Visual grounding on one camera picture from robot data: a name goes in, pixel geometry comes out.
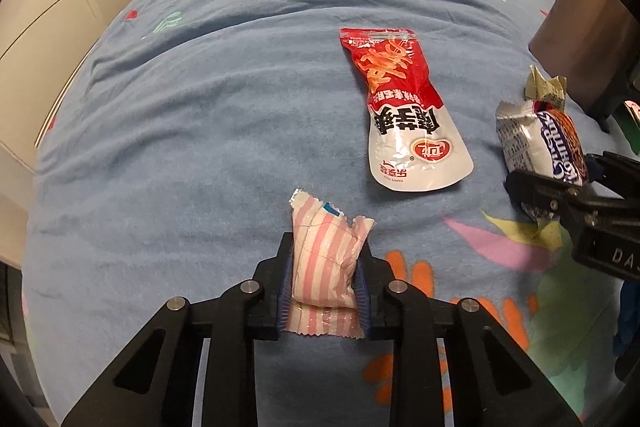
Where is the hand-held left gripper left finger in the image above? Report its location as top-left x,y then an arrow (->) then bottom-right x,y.
60,232 -> 296,427

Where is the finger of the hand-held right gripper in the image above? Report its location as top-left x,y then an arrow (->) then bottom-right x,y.
585,152 -> 640,202
505,169 -> 581,220

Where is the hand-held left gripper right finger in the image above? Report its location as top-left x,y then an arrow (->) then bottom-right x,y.
352,239 -> 583,427

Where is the pink striped snack packet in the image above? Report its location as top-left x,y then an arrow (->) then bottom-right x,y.
282,188 -> 376,339

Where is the white and blue snack packet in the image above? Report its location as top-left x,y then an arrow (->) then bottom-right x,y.
495,99 -> 591,220

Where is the person's right hand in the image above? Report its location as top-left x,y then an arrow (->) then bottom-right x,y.
616,279 -> 640,380

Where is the cream candy wrapper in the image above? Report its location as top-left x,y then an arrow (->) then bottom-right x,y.
524,64 -> 568,110

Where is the red and white snack pouch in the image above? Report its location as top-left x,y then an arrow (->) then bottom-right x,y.
339,27 -> 475,192

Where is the blue printed blanket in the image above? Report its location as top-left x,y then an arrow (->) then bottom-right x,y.
20,0 -> 640,427

